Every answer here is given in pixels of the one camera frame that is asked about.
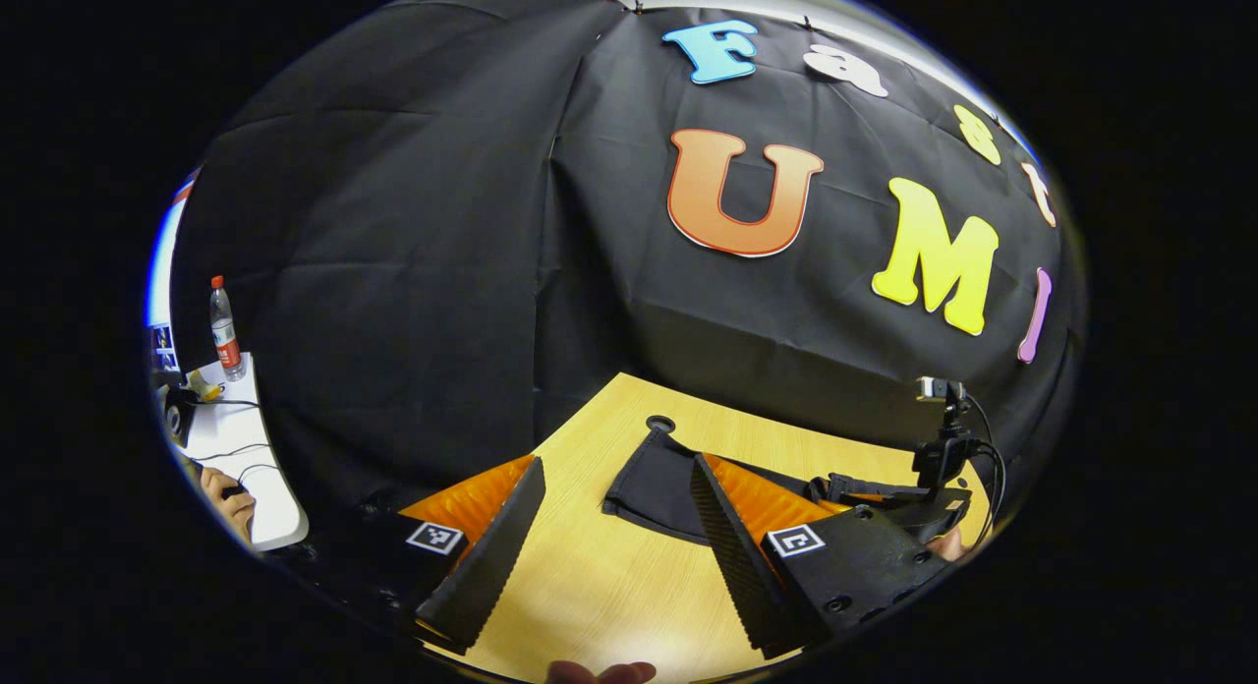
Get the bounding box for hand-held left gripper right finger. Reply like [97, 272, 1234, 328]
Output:
[691, 453, 952, 661]

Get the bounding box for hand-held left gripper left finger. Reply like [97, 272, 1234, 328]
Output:
[267, 455, 547, 656]

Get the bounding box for dark grey jeans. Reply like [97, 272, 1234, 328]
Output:
[601, 427, 925, 547]

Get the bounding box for white side desk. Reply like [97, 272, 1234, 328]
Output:
[180, 353, 310, 553]

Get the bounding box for black backdrop cloth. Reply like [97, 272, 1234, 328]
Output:
[172, 0, 1087, 528]

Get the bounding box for clear plastic water bottle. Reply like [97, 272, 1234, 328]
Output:
[208, 275, 248, 383]

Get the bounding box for black desk device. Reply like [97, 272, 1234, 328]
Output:
[162, 384, 203, 449]

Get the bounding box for bright computer screen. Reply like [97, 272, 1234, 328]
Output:
[145, 169, 201, 374]

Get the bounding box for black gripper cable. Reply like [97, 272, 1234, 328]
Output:
[963, 394, 1006, 547]

